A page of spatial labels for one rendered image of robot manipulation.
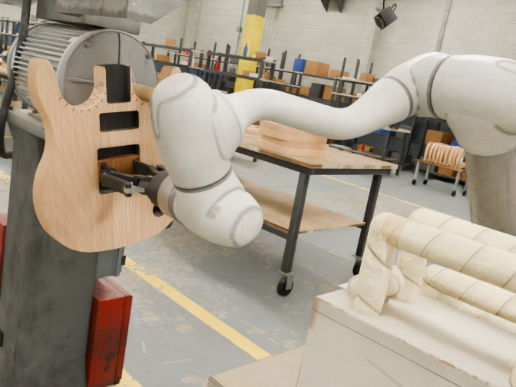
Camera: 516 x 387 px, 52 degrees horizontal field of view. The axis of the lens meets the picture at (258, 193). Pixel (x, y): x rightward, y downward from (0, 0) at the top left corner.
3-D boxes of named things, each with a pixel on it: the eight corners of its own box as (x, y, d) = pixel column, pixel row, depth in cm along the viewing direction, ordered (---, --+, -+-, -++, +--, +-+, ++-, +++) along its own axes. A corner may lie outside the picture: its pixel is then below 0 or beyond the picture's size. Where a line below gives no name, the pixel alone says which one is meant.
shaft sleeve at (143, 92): (122, 77, 125) (132, 86, 127) (114, 88, 124) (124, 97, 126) (165, 87, 112) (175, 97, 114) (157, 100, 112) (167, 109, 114)
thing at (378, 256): (345, 306, 57) (364, 223, 56) (361, 301, 60) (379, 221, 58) (371, 319, 55) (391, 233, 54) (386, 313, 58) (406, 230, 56)
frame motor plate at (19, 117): (-4, 117, 152) (-3, 104, 152) (76, 123, 169) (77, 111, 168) (47, 142, 128) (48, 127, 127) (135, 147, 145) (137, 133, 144)
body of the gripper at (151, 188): (156, 216, 99) (130, 203, 106) (193, 207, 105) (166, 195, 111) (155, 177, 97) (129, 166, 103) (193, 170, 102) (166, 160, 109)
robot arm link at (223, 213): (223, 209, 102) (203, 150, 95) (280, 233, 92) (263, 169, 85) (179, 240, 97) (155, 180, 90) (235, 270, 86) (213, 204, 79)
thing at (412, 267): (384, 294, 63) (402, 218, 62) (397, 289, 66) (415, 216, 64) (408, 305, 61) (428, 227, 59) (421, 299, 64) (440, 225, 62)
